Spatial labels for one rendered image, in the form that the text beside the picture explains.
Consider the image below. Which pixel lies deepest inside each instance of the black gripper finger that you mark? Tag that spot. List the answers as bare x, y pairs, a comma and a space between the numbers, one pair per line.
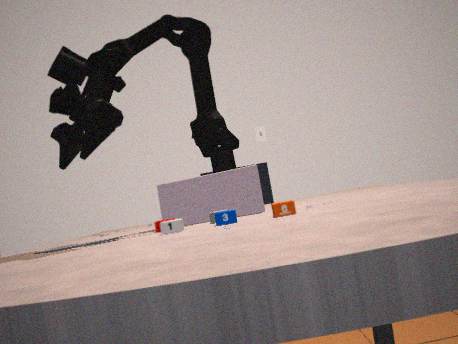
68, 150
96, 131

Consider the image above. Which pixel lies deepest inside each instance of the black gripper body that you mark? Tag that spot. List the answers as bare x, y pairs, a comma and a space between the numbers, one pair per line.
100, 107

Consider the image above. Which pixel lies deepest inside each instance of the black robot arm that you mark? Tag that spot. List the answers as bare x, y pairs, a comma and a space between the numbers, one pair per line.
209, 129

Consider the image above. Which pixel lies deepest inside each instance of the blue block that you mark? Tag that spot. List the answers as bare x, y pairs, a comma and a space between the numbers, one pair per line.
225, 217

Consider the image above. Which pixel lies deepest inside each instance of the brown block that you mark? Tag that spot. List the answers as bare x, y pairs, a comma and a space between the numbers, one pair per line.
212, 216

